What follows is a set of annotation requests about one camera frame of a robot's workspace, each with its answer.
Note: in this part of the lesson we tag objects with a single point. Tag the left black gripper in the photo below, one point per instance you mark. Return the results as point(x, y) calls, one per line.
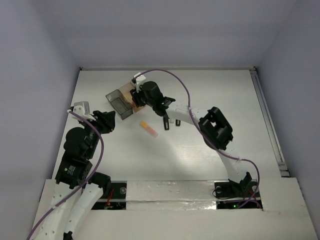
point(105, 121)

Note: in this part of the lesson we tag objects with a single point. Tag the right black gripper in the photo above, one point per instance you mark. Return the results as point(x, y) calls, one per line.
point(136, 96)

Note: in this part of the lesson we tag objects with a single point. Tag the orange pastel highlighter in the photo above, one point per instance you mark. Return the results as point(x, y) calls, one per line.
point(148, 129)

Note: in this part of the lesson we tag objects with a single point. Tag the blue cap black highlighter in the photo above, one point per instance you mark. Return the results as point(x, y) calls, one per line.
point(166, 123)

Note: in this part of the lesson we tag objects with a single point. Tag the pink cap black highlighter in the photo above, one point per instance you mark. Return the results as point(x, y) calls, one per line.
point(177, 123)

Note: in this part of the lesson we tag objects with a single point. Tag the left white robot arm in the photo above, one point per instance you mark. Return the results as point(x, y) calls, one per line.
point(78, 184)

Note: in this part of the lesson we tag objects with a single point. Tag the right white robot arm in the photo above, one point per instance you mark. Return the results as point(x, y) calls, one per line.
point(212, 125)

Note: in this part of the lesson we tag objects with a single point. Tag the grey translucent bin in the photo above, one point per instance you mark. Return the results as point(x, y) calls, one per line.
point(121, 106)

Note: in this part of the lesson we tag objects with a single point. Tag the amber translucent bin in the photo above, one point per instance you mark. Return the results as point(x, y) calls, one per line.
point(125, 91)

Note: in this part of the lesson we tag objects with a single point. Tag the silver tape strip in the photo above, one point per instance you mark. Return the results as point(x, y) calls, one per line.
point(183, 195)

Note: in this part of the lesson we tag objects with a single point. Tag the white foam front board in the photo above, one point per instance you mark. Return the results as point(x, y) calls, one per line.
point(283, 216)

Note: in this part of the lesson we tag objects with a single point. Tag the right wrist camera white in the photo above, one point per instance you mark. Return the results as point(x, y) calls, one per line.
point(137, 80)

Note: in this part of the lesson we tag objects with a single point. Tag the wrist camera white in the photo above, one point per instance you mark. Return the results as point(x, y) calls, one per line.
point(81, 110)
point(137, 80)

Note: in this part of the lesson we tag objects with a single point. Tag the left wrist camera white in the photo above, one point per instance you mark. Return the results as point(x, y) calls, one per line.
point(81, 110)

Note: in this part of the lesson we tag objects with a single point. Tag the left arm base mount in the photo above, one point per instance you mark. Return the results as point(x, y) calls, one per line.
point(116, 200)

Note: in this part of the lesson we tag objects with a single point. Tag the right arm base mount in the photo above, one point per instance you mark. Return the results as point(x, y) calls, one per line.
point(231, 195)

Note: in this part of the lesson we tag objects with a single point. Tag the aluminium rail right edge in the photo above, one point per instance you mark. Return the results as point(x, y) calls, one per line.
point(283, 169)

